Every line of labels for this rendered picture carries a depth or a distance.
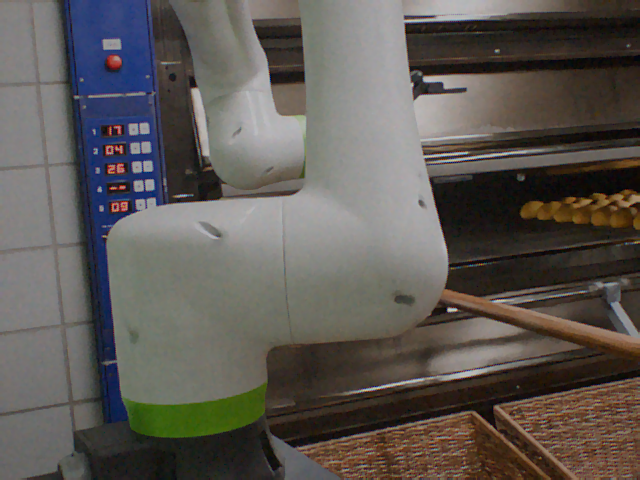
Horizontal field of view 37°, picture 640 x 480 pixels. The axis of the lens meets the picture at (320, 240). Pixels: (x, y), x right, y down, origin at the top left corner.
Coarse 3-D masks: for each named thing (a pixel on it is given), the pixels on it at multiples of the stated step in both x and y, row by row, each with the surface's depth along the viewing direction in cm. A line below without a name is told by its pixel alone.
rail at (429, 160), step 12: (564, 144) 205; (576, 144) 206; (588, 144) 207; (600, 144) 208; (612, 144) 209; (624, 144) 211; (636, 144) 212; (432, 156) 193; (444, 156) 194; (456, 156) 195; (468, 156) 196; (480, 156) 197; (492, 156) 198; (504, 156) 199; (516, 156) 200
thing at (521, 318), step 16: (448, 304) 166; (464, 304) 161; (480, 304) 157; (496, 304) 154; (496, 320) 153; (512, 320) 148; (528, 320) 144; (544, 320) 141; (560, 320) 138; (560, 336) 137; (576, 336) 134; (592, 336) 131; (608, 336) 128; (624, 336) 126; (608, 352) 128; (624, 352) 125
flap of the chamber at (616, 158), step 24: (432, 168) 192; (456, 168) 194; (480, 168) 196; (504, 168) 198; (528, 168) 202; (552, 168) 209; (576, 168) 216; (600, 168) 224; (624, 168) 233; (216, 192) 179; (240, 192) 177; (264, 192) 179; (288, 192) 182
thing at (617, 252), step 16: (624, 240) 236; (512, 256) 223; (528, 256) 221; (544, 256) 222; (560, 256) 224; (576, 256) 225; (592, 256) 227; (608, 256) 229; (624, 256) 231; (448, 272) 212; (464, 272) 214; (480, 272) 216; (496, 272) 217; (512, 272) 219; (528, 272) 220
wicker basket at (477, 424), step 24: (384, 432) 205; (408, 432) 208; (432, 432) 210; (456, 432) 212; (336, 456) 201; (360, 456) 202; (408, 456) 207; (432, 456) 209; (456, 456) 211; (480, 456) 213; (504, 456) 204
